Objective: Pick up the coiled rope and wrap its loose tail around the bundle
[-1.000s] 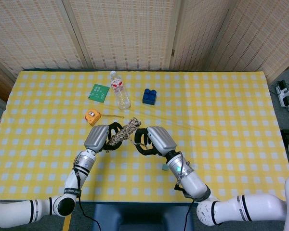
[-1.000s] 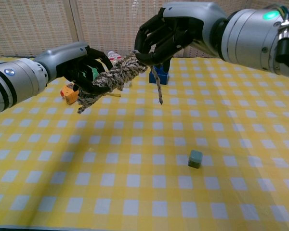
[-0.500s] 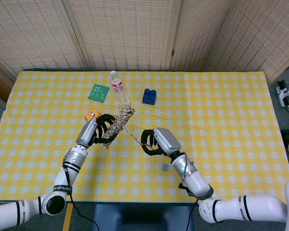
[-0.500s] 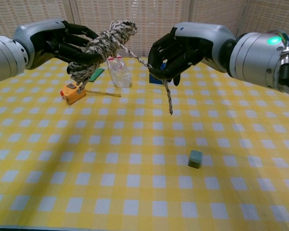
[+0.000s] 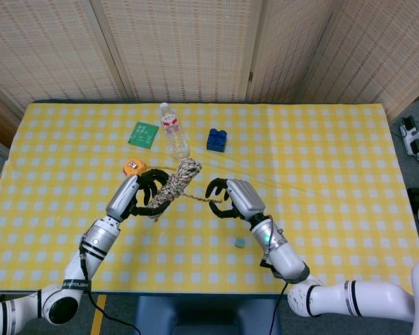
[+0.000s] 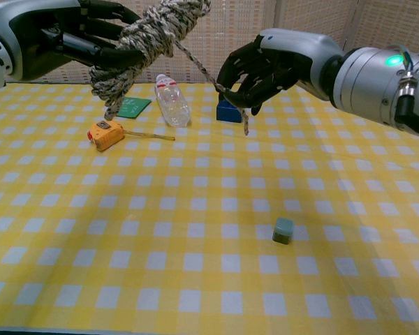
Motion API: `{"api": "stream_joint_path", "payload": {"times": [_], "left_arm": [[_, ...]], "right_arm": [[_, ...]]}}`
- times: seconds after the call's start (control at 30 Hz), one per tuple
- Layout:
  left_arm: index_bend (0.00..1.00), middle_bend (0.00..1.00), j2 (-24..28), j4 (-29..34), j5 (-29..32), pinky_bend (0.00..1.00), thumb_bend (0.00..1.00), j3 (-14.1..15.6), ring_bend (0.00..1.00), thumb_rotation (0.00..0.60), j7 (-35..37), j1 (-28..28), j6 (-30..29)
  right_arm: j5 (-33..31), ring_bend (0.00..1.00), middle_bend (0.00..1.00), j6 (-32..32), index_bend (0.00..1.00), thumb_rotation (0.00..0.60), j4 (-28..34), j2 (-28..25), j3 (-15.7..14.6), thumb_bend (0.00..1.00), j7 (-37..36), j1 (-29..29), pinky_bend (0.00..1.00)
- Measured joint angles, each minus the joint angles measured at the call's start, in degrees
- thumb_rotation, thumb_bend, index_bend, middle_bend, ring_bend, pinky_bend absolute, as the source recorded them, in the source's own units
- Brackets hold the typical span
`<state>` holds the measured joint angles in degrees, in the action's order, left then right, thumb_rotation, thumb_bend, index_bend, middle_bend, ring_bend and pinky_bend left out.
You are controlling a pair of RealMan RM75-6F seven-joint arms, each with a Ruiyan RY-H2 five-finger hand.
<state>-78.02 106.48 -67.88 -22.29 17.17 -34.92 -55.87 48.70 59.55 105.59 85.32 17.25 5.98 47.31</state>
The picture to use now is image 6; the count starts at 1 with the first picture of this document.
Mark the blue toy building block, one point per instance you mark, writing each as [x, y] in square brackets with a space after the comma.
[228, 113]

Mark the small grey-green cube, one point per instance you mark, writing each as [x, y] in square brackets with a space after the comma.
[283, 232]

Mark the green printed card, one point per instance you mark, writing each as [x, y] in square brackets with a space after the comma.
[136, 107]

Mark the orange tape measure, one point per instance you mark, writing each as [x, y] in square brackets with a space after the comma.
[104, 137]

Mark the clear plastic water bottle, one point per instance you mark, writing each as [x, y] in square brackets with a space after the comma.
[172, 104]

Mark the beige woven folding screen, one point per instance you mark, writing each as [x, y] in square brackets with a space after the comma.
[230, 21]

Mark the yellow white checkered tablecloth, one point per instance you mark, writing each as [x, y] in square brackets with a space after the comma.
[195, 209]

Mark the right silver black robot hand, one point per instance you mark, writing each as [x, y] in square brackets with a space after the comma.
[283, 59]

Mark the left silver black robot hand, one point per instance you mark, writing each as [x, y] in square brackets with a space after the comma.
[49, 31]

